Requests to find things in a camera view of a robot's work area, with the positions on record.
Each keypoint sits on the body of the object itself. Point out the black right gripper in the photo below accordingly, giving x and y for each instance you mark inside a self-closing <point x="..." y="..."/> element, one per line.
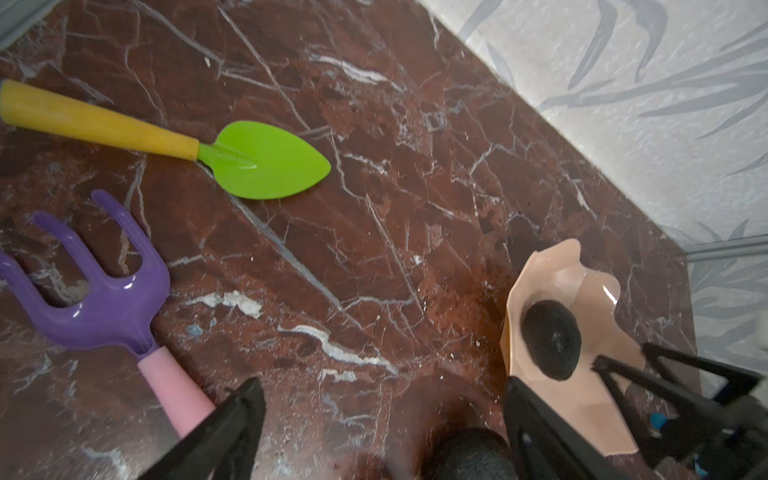
<point x="721" y="438"/>

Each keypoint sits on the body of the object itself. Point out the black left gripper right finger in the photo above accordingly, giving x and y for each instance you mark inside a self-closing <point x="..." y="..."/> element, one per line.
<point x="544" y="446"/>

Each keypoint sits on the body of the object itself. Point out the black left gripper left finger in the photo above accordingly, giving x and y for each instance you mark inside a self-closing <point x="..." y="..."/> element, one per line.
<point x="224" y="445"/>

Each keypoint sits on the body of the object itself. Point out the pink wavy fruit bowl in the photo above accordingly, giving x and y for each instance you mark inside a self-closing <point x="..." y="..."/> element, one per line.
<point x="583" y="401"/>

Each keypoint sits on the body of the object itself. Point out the purple pink toy rake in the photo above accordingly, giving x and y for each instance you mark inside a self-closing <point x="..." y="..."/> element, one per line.
<point x="117" y="311"/>

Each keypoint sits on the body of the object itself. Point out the green yellow toy trowel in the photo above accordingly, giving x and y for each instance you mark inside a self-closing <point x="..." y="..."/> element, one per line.
<point x="249" y="159"/>

